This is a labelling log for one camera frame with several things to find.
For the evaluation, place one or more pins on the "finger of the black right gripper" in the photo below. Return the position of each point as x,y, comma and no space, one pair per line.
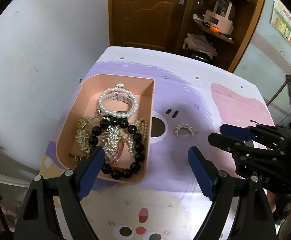
228,144
239,133

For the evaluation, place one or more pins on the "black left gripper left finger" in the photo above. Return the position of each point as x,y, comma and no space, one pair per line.
77,184

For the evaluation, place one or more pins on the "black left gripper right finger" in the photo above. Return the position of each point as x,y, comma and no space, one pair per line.
213,183

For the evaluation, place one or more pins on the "silver crystal hair comb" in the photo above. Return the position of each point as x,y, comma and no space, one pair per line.
184,129

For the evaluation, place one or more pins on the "pink jewelry box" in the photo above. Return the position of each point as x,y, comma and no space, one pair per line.
122,130

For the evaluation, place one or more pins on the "pink cartoon table mat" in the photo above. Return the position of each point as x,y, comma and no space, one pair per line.
168,202

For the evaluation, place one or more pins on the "pale sliding wardrobe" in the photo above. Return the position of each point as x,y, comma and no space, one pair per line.
266,63

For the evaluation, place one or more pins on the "folded beige cloth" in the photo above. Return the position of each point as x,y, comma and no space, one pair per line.
199,43

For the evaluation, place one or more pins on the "wooden shelf unit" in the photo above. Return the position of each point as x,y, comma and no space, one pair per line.
230,48

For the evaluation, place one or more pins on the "pink desk organizer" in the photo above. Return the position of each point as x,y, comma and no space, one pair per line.
221,17

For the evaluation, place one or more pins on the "brown wooden door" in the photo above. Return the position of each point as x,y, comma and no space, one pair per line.
149,24

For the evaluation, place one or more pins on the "colourful wall poster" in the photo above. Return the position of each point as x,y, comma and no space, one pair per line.
281,20

